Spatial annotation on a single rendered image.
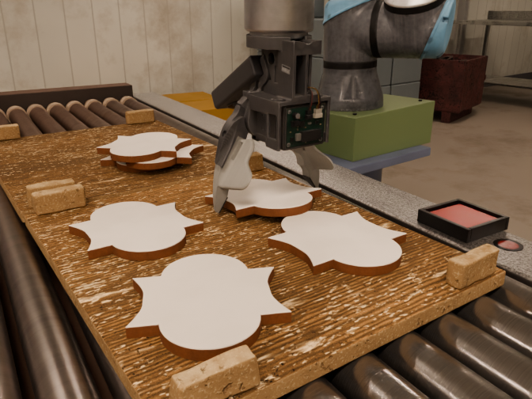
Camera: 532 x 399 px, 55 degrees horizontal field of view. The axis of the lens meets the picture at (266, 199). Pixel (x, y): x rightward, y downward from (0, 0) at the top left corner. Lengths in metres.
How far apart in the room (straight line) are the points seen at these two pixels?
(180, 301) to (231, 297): 0.04
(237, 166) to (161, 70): 4.21
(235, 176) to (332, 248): 0.14
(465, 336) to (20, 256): 0.45
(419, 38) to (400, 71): 4.10
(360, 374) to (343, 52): 0.81
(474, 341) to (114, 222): 0.38
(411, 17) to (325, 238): 0.61
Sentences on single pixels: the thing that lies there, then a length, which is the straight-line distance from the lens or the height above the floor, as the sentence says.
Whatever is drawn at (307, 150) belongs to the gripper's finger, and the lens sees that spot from 0.64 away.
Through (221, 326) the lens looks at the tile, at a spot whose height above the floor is 0.95.
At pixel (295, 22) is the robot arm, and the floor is 1.15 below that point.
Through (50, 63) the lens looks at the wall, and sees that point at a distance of 4.42.
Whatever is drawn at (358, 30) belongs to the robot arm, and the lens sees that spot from 1.10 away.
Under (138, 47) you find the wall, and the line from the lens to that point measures 4.67.
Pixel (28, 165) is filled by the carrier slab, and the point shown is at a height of 0.94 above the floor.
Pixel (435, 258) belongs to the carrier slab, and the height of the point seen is 0.94.
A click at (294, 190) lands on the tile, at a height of 0.95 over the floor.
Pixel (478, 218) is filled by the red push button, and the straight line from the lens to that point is 0.67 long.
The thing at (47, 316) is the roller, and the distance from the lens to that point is 0.49.
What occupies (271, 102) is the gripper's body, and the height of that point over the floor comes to 1.08.
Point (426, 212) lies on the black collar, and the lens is 0.66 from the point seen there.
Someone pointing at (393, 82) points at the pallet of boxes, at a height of 0.49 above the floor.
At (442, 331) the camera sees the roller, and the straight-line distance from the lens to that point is 0.47.
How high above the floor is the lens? 1.17
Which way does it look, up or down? 21 degrees down
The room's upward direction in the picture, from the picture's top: straight up
